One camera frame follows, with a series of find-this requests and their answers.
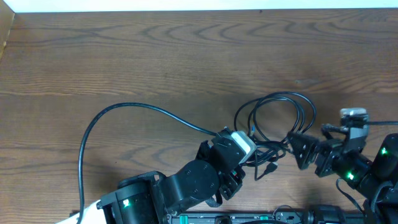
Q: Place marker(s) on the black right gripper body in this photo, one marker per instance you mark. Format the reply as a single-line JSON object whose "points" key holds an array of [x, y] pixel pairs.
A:
{"points": [[323, 158]]}

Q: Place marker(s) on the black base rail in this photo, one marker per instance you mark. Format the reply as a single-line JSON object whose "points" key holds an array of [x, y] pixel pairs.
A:
{"points": [[282, 214]]}

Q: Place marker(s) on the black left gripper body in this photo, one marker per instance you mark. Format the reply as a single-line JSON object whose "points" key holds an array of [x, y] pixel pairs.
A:
{"points": [[232, 182]]}

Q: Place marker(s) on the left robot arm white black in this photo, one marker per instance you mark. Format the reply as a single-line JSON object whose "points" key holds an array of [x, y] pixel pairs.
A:
{"points": [[214, 175]]}

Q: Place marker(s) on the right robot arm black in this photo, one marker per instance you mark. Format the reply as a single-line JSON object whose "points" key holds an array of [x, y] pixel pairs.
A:
{"points": [[375, 180]]}

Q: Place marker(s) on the frayed right gripper finger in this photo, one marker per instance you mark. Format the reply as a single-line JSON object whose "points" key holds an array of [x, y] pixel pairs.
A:
{"points": [[304, 148], [327, 129]]}

